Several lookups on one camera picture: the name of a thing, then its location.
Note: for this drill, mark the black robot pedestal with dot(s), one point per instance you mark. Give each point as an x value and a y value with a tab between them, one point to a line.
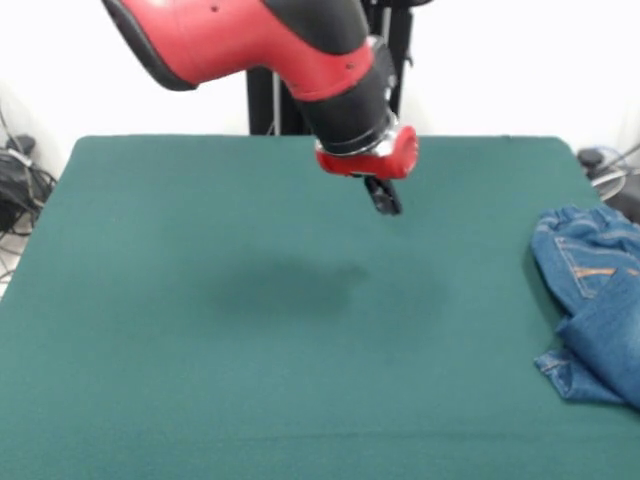
260	110

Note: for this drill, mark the dark green table cloth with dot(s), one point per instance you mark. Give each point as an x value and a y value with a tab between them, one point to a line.
200	325

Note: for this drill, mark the blue denim jeans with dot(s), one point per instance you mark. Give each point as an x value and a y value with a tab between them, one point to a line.
600	300

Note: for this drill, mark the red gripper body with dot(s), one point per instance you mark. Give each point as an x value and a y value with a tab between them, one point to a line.
395	160

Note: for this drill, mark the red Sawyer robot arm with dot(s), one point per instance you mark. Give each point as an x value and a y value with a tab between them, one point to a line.
225	40

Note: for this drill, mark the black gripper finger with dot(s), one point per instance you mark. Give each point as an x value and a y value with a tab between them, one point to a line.
374	192
392	200

